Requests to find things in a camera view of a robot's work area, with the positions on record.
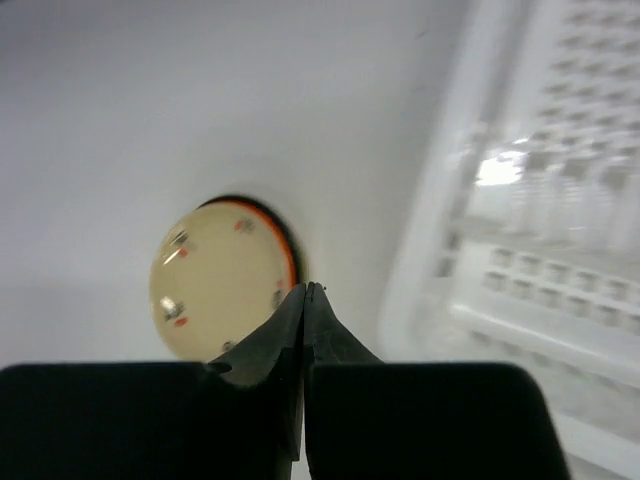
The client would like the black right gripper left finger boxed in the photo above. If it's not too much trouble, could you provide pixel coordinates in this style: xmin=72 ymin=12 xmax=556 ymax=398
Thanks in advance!
xmin=1 ymin=285 xmax=306 ymax=479

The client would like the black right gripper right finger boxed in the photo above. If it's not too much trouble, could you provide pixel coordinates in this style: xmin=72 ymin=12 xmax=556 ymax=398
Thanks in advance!
xmin=303 ymin=283 xmax=569 ymax=479

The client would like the orange plate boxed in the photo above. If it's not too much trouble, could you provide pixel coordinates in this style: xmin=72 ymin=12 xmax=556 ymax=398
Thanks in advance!
xmin=198 ymin=193 xmax=308 ymax=289

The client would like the white plastic dish rack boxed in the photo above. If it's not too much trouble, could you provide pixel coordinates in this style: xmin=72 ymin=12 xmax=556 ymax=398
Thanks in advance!
xmin=379 ymin=1 xmax=639 ymax=479

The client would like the cream plate with red marks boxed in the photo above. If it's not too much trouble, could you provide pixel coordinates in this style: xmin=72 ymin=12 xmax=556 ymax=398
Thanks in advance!
xmin=149 ymin=203 xmax=292 ymax=362

